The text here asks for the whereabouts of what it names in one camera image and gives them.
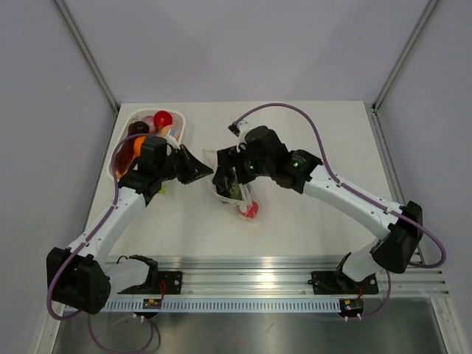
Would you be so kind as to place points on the orange tangerine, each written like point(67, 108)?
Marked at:
point(137, 145)

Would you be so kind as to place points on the aluminium front rail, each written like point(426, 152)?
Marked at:
point(282, 277)

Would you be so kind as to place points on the peach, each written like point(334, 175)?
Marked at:
point(174, 132)

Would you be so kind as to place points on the green netted melon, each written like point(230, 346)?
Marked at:
point(234, 191)

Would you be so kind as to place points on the clear zip top bag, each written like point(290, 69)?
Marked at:
point(219, 178)

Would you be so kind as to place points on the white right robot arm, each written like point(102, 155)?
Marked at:
point(396, 227)

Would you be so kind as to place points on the white slotted cable duct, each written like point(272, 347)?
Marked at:
point(247, 305)

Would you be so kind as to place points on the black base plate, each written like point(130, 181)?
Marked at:
point(332, 283)
point(169, 282)

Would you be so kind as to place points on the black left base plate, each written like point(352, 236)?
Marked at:
point(169, 282)

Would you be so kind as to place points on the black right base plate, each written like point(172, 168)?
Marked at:
point(332, 283)

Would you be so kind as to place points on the right aluminium side rail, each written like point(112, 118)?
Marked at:
point(385, 153)

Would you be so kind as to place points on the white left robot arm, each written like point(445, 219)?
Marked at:
point(77, 275)

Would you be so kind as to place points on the red apple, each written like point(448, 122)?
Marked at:
point(249, 212)

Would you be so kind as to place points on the aluminium frame post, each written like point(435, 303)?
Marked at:
point(79, 39)
point(406, 52)

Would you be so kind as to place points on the right aluminium frame post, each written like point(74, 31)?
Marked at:
point(406, 52)

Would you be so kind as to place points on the dark red long pepper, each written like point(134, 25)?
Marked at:
point(124, 157)

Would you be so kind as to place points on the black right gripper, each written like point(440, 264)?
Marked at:
point(243, 150)

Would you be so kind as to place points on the dark purple eggplant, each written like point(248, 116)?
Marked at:
point(138, 127)

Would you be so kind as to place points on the left aluminium frame post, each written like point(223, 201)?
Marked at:
point(79, 39)

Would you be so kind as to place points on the white perforated basket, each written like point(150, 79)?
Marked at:
point(120, 134)

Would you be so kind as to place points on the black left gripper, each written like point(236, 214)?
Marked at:
point(194, 168)

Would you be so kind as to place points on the purple onion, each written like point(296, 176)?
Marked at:
point(149, 121)

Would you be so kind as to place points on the red tomato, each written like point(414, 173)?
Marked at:
point(161, 119)

